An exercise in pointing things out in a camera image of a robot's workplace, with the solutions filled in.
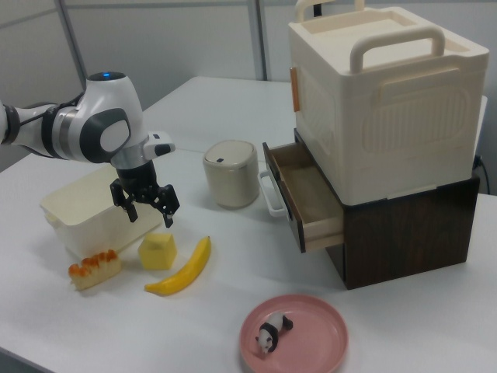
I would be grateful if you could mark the salmon sushi toy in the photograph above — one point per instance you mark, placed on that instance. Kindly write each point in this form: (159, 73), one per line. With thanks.
(95, 270)

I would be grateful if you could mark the small panda figurine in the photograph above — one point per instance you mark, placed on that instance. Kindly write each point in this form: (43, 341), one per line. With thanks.
(273, 330)

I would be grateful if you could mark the pink round plate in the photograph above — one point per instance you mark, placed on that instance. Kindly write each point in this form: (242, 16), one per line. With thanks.
(310, 338)

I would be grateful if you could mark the cream open plastic box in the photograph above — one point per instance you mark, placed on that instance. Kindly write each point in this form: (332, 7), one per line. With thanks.
(89, 217)

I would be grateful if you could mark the yellow cube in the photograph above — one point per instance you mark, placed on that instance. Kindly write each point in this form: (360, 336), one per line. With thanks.
(157, 252)

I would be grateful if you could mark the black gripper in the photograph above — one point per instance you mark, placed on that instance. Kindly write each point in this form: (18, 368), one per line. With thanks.
(136, 178)

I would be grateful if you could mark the black post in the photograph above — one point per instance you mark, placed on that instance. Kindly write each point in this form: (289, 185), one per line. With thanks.
(317, 9)

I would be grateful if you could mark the yellow banana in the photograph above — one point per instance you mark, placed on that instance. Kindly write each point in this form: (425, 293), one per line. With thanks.
(182, 274)

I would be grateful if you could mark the cream lidded trash can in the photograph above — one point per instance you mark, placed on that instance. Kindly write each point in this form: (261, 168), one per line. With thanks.
(231, 178)

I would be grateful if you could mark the dark wooden cabinet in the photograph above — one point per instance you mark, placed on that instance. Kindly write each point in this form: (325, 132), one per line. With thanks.
(407, 241)

